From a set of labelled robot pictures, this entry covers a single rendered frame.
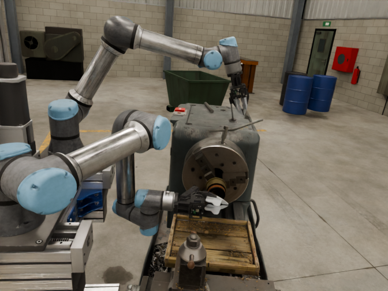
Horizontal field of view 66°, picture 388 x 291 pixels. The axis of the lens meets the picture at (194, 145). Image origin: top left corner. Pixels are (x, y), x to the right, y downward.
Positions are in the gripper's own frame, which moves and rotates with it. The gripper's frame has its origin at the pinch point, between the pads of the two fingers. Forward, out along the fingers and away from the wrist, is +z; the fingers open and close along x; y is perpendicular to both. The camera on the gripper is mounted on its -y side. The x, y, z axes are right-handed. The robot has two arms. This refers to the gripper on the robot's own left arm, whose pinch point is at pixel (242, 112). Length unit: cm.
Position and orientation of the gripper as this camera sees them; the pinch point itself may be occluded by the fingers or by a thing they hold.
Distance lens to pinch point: 149.8
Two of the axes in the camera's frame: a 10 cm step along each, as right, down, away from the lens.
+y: -0.5, 3.6, -9.3
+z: 2.6, 9.1, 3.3
